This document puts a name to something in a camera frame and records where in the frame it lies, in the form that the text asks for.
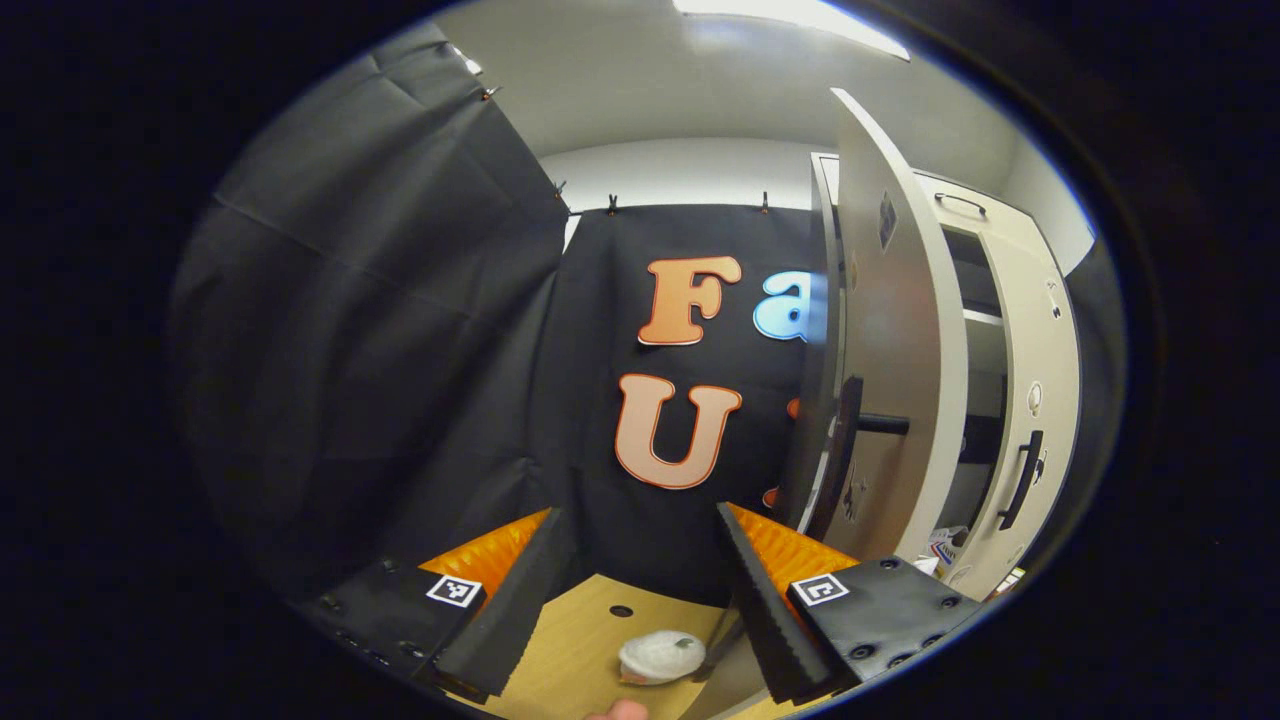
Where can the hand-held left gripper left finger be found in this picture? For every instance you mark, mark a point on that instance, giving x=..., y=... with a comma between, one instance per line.
x=500, y=610

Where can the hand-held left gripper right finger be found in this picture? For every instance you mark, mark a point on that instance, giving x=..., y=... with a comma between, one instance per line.
x=765, y=610

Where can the white canvas shoe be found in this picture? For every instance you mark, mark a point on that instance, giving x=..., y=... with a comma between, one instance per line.
x=945, y=550

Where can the white cabinet door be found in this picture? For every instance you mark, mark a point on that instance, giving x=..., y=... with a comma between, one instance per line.
x=900, y=300
x=1040, y=330

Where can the white shoe cabinet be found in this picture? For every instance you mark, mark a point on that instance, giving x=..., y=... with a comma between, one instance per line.
x=985, y=330

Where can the white round object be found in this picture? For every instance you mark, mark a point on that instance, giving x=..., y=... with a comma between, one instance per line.
x=660, y=655

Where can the black backdrop cloth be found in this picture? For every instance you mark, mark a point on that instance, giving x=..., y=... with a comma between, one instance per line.
x=380, y=350

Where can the small ceiling light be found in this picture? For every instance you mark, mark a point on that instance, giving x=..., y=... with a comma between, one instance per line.
x=466, y=60

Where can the ceiling light panel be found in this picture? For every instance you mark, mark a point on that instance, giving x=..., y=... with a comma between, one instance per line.
x=790, y=15

